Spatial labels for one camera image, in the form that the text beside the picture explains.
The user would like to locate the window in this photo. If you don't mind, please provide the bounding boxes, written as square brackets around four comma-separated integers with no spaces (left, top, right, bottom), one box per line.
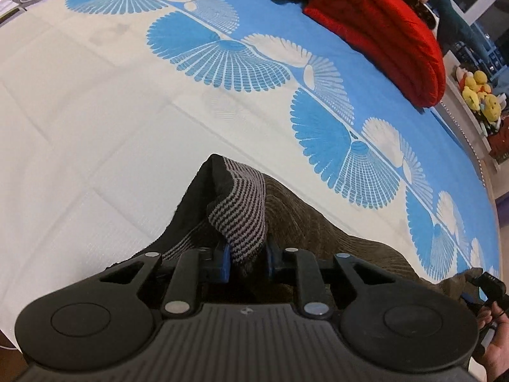
[457,0,509,73]

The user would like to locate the yellow duck plush toy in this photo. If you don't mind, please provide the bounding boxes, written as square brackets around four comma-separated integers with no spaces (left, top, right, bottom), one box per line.
[460,70,491,109]

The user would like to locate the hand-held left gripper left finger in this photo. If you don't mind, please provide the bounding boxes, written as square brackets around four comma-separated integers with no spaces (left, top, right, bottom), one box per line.
[97,243,233,320]

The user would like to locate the wooden bed frame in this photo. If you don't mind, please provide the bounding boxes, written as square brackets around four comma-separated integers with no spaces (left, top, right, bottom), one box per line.
[479,143,509,216]

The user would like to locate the white window sill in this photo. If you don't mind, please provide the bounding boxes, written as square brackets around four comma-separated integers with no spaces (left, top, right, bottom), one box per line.
[436,67,502,192]

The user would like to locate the red folded blanket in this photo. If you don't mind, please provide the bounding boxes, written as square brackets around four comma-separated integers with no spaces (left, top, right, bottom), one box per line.
[304,0,446,108]

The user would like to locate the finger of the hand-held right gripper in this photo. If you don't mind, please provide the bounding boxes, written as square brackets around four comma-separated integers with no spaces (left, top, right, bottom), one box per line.
[461,292,484,316]

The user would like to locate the teal shark plush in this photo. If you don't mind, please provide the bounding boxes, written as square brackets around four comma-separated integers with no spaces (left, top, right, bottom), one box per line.
[422,0,491,64]

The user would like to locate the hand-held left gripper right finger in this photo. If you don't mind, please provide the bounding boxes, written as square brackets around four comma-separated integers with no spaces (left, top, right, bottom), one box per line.
[264,242,402,320]

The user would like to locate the brown corduroy pants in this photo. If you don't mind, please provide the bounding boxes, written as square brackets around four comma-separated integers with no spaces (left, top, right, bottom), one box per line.
[111,153,484,301]

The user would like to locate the blue and white bed sheet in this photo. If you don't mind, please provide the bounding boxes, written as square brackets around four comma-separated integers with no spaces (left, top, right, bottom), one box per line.
[0,0,502,351]

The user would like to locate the person's right hand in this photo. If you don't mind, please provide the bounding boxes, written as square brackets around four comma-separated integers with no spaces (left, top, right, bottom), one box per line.
[475,300,509,382]

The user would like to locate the yellow bear plush toy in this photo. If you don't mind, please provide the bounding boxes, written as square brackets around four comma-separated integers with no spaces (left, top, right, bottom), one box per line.
[479,93,503,123]

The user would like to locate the dark red cushion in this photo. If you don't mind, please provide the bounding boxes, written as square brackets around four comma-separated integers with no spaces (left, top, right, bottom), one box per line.
[487,115,509,160]

